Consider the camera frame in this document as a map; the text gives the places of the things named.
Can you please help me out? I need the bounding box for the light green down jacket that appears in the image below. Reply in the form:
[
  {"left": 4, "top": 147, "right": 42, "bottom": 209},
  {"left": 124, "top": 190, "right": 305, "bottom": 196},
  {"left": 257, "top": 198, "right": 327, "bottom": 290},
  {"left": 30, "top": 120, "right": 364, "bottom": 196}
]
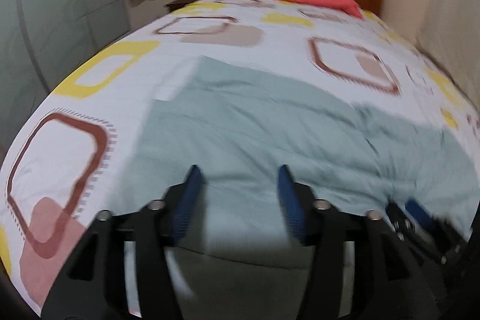
[{"left": 113, "top": 58, "right": 479, "bottom": 268}]

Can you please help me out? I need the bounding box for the patterned white bed sheet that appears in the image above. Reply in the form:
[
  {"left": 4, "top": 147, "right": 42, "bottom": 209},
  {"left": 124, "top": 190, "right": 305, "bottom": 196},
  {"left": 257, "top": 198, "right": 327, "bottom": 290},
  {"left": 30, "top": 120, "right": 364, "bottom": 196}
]
[{"left": 1, "top": 0, "right": 479, "bottom": 319}]

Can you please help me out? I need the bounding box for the right side beige curtain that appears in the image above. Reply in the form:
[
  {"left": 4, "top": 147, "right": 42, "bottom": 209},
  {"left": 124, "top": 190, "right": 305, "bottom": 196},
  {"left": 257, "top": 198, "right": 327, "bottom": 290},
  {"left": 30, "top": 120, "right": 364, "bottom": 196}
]
[{"left": 417, "top": 0, "right": 479, "bottom": 96}]

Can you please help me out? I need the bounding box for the glass sliding wardrobe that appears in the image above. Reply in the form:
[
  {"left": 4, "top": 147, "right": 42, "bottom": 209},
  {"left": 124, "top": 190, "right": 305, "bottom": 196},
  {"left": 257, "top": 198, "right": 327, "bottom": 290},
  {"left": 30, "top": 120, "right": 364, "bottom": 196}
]
[{"left": 1, "top": 0, "right": 129, "bottom": 154}]

